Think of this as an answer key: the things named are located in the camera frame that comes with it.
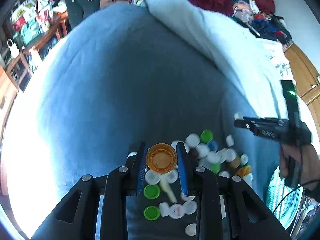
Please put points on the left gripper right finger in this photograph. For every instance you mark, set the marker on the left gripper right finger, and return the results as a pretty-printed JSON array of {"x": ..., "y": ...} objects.
[{"x": 198, "y": 181}]

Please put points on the light blue duvet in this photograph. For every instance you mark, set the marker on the light blue duvet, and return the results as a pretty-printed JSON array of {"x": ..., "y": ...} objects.
[{"x": 252, "y": 64}]

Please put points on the green bottle cap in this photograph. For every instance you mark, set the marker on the green bottle cap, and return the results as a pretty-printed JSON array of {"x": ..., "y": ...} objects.
[
  {"x": 151, "y": 191},
  {"x": 151, "y": 213}
]

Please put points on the turquoise perforated plastic basket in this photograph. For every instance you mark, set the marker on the turquoise perforated plastic basket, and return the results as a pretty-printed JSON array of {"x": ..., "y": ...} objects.
[{"x": 281, "y": 202}]

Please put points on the white cap red print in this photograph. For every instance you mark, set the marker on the white cap red print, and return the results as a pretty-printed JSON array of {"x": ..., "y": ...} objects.
[{"x": 176, "y": 211}]

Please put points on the pile of clothes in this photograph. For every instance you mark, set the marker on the pile of clothes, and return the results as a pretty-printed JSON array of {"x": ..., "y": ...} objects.
[{"x": 256, "y": 15}]

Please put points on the cream plastic nozzle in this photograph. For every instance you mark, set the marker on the cream plastic nozzle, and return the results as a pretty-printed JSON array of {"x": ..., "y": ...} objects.
[{"x": 165, "y": 187}]

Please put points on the dark blue bed blanket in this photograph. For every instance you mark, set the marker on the dark blue bed blanket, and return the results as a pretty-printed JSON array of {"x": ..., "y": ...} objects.
[{"x": 122, "y": 78}]

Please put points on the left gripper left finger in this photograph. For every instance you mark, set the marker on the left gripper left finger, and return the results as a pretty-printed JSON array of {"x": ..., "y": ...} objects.
[{"x": 125, "y": 181}]

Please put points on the cluttered wooden side shelf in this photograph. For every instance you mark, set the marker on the cluttered wooden side shelf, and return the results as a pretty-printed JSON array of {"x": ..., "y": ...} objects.
[{"x": 29, "y": 30}]

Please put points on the orange bottle cap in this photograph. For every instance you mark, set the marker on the orange bottle cap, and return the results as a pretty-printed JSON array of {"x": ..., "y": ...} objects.
[{"x": 161, "y": 158}]

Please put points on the person's right hand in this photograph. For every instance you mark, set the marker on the person's right hand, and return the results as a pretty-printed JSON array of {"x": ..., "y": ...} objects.
[{"x": 307, "y": 157}]

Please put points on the wooden headboard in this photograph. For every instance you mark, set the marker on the wooden headboard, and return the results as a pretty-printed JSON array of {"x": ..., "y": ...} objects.
[{"x": 307, "y": 79}]

